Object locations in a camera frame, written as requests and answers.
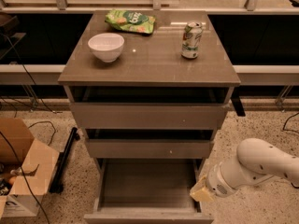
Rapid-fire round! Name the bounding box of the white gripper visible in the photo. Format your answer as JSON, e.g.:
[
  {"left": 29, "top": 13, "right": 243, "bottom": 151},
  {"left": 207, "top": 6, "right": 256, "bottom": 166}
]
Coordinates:
[{"left": 190, "top": 164, "right": 236, "bottom": 203}]

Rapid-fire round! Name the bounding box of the grey bottom drawer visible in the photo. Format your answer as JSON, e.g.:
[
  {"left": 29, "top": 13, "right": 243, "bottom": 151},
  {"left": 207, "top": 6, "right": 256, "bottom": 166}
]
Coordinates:
[{"left": 84, "top": 159, "right": 213, "bottom": 224}]

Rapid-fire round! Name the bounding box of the grey drawer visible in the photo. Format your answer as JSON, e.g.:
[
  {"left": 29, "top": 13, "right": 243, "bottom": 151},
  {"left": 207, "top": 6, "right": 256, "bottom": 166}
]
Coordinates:
[
  {"left": 85, "top": 129, "right": 215, "bottom": 159},
  {"left": 68, "top": 86, "right": 231, "bottom": 131},
  {"left": 84, "top": 159, "right": 213, "bottom": 224}
]

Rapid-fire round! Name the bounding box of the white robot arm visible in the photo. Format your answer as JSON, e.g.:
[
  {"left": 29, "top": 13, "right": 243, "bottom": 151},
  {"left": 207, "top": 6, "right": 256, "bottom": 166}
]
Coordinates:
[{"left": 190, "top": 138, "right": 299, "bottom": 202}]

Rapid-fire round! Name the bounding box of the grey drawer cabinet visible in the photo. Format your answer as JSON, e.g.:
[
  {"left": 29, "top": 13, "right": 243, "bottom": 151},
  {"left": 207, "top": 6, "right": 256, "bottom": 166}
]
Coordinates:
[{"left": 58, "top": 9, "right": 242, "bottom": 173}]

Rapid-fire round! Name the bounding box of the grey middle drawer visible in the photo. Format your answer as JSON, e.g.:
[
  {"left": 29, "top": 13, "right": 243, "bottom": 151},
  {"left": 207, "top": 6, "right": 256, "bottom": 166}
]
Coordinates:
[{"left": 85, "top": 129, "right": 215, "bottom": 159}]

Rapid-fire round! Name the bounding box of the grey top drawer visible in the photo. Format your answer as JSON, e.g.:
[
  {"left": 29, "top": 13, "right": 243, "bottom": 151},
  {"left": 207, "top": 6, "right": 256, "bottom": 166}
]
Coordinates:
[{"left": 68, "top": 86, "right": 231, "bottom": 131}]

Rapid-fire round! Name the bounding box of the black folded tripod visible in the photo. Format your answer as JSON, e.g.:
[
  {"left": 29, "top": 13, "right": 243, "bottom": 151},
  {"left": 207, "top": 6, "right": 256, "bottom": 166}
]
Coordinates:
[{"left": 50, "top": 127, "right": 80, "bottom": 193}]

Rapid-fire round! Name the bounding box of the green white soda can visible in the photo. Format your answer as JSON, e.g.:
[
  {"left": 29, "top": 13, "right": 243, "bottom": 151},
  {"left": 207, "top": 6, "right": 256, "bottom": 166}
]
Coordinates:
[{"left": 181, "top": 21, "right": 203, "bottom": 59}]

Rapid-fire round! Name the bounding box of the open cardboard box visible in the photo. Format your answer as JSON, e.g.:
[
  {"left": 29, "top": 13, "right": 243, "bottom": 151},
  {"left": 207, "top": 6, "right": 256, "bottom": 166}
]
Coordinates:
[{"left": 0, "top": 118, "right": 59, "bottom": 218}]

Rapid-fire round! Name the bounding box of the white ceramic bowl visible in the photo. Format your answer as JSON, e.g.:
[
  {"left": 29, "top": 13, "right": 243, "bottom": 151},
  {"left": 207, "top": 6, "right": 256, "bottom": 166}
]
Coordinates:
[{"left": 88, "top": 33, "right": 124, "bottom": 63}]

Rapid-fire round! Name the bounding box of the green snack bag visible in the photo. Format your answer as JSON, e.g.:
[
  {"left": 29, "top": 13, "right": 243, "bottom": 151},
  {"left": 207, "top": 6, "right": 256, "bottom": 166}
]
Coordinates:
[{"left": 105, "top": 9, "right": 155, "bottom": 35}]

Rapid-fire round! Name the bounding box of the black floor cable right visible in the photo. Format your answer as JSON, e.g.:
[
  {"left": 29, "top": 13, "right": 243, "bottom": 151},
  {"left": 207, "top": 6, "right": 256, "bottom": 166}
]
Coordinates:
[{"left": 281, "top": 111, "right": 299, "bottom": 135}]

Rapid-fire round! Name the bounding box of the black floor cable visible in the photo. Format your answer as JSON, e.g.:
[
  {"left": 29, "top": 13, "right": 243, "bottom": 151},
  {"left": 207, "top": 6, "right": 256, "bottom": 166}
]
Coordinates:
[
  {"left": 281, "top": 111, "right": 299, "bottom": 135},
  {"left": 0, "top": 31, "right": 58, "bottom": 224}
]

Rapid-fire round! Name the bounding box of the black floor cable left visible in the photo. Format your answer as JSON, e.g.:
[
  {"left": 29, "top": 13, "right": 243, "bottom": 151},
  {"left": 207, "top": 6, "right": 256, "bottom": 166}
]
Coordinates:
[{"left": 0, "top": 31, "right": 58, "bottom": 224}]

